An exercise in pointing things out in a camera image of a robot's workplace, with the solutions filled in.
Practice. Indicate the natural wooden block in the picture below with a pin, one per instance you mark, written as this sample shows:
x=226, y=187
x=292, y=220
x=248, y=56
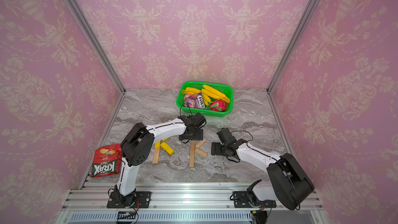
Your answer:
x=156, y=156

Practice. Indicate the red dragon fruit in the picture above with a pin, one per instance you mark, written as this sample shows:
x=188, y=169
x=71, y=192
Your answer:
x=218, y=106

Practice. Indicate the green plastic basket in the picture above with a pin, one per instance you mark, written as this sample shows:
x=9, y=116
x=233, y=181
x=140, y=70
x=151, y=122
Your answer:
x=227, y=90

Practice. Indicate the natural block cluster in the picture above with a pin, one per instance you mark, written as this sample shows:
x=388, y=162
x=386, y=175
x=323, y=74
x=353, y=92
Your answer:
x=200, y=143
x=200, y=152
x=191, y=160

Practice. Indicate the banana bunch right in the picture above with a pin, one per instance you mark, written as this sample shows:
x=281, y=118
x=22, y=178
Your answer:
x=215, y=94

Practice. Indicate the aluminium front rail frame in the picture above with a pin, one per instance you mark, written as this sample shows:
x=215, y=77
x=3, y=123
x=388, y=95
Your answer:
x=183, y=203

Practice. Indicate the yellow block diagonal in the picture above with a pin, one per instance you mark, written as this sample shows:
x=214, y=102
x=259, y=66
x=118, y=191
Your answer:
x=157, y=145

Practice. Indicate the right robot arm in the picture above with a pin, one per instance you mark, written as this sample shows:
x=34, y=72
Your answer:
x=290, y=183

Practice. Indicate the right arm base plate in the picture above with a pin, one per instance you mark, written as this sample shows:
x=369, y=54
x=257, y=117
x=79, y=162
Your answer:
x=244, y=199

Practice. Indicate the purple snack packet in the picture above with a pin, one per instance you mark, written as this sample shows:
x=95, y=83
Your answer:
x=195, y=101

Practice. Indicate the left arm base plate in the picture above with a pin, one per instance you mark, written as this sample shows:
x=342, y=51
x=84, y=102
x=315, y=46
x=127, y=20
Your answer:
x=140, y=199

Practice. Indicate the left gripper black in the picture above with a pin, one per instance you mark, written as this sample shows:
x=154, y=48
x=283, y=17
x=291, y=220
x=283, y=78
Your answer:
x=199, y=136

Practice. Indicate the banana bunch left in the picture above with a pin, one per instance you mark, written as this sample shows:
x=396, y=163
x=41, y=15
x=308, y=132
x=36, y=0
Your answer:
x=191, y=91

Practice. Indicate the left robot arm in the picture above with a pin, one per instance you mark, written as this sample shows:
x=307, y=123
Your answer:
x=135, y=150

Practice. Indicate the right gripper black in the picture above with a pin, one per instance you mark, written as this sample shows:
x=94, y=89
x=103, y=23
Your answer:
x=214, y=150

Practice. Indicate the red snack bag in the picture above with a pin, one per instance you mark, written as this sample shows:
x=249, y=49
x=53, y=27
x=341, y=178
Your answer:
x=106, y=161

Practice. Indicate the banana bunch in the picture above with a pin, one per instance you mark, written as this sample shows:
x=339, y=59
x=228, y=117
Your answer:
x=191, y=91
x=215, y=94

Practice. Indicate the natural block cluster bottom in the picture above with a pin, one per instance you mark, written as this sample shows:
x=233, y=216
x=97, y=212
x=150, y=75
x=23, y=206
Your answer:
x=191, y=160

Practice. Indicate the natural block cluster horizontal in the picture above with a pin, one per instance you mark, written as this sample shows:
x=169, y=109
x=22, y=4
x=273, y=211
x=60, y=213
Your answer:
x=192, y=147

